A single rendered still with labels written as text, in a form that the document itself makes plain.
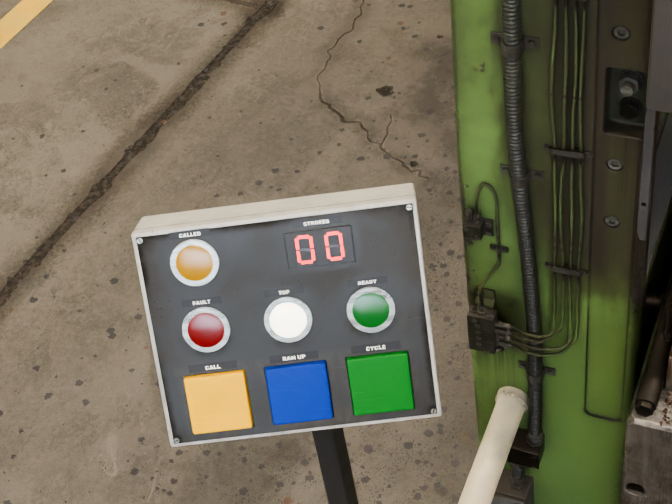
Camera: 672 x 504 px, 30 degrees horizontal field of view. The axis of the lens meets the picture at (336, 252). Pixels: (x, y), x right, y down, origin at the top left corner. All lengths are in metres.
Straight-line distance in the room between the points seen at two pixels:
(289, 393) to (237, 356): 0.08
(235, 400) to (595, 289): 0.53
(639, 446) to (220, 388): 0.53
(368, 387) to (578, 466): 0.65
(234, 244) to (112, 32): 2.51
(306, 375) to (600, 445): 0.65
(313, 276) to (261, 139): 1.95
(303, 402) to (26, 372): 1.57
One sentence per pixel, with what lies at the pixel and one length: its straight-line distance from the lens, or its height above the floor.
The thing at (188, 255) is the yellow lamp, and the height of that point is 1.17.
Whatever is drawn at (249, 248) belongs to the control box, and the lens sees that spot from 1.49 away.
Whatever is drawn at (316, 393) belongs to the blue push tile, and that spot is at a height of 1.01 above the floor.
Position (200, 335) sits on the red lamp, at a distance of 1.52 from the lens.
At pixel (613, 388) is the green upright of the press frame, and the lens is 1.91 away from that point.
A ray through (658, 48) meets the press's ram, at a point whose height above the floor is 1.45.
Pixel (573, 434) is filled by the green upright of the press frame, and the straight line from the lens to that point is 2.03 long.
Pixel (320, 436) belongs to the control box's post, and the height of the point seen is 0.75.
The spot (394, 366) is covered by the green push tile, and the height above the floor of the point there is 1.03.
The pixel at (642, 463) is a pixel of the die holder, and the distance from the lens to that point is 1.68.
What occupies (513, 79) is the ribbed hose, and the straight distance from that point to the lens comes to 1.50.
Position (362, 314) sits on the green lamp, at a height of 1.09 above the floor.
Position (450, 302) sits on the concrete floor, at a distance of 2.94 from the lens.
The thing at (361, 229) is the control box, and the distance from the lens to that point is 1.47.
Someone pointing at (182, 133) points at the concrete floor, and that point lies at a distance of 3.51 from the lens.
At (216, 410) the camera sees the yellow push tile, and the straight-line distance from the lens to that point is 1.55.
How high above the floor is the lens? 2.22
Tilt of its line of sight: 46 degrees down
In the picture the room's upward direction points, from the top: 10 degrees counter-clockwise
